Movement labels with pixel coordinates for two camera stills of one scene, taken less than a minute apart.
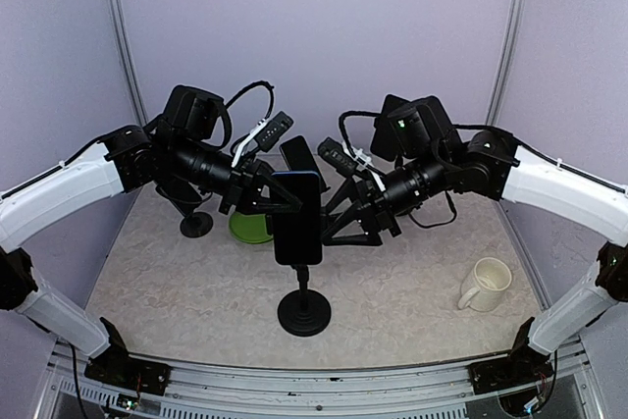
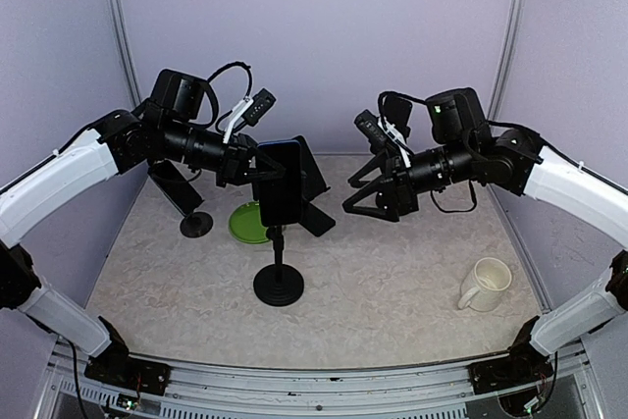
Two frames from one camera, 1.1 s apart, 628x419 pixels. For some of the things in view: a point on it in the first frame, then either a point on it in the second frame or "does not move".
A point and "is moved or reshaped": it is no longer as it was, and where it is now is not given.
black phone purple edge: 299,158 → 313,183
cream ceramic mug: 492,277 does not move
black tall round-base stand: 303,312 → 278,284
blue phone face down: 297,233 is moved or reshaped
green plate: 250,229 does not move
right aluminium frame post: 512,34 does not move
